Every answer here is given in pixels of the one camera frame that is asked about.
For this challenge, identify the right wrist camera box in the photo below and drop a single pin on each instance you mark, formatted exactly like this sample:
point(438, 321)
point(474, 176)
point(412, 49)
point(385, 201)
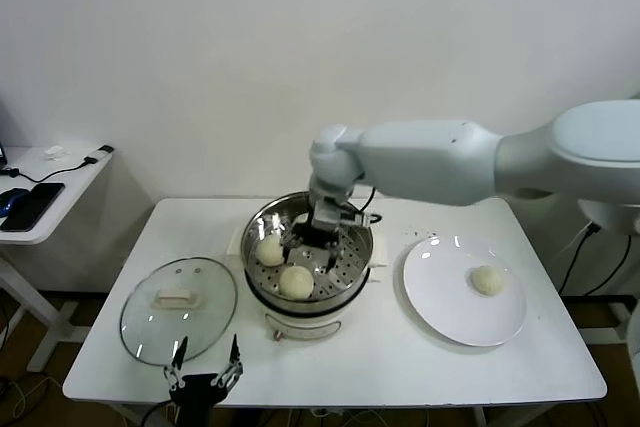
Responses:
point(330, 214)

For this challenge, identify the white electric cooker base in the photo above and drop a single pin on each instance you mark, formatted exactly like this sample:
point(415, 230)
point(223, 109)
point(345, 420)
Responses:
point(300, 323)

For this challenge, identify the white desk with legs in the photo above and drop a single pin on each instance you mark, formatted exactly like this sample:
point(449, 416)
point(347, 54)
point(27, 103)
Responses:
point(615, 299)

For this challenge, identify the perforated steel steamer basket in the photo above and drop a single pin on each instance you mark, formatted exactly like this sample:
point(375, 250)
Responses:
point(350, 267)

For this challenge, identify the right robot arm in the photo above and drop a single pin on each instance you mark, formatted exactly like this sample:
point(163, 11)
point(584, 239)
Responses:
point(425, 157)

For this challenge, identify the crumpled white tissue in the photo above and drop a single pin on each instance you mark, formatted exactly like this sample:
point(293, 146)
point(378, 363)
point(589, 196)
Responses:
point(56, 153)

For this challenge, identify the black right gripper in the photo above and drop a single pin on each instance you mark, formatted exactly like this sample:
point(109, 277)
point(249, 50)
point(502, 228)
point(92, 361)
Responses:
point(320, 236)

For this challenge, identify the white round plate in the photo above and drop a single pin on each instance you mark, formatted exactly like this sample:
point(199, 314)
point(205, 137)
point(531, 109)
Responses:
point(440, 297)

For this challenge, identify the white steamed baozi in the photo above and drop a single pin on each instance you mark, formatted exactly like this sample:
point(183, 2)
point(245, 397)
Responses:
point(296, 283)
point(269, 250)
point(487, 280)

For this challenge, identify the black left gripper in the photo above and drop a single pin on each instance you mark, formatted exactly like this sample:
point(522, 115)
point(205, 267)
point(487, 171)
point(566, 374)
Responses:
point(197, 389)

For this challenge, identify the small black white adapter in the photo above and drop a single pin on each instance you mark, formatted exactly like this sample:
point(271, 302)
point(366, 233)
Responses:
point(99, 154)

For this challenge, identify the blue computer mouse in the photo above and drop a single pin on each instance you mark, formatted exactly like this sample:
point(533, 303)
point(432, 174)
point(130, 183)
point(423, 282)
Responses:
point(11, 199)

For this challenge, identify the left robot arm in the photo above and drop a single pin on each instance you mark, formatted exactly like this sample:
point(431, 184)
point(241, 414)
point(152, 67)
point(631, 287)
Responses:
point(194, 417)

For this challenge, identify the black smartphone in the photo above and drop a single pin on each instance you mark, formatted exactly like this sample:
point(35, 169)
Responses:
point(35, 207)

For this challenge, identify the white side table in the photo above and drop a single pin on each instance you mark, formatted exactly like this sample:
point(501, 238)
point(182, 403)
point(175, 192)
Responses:
point(75, 187)

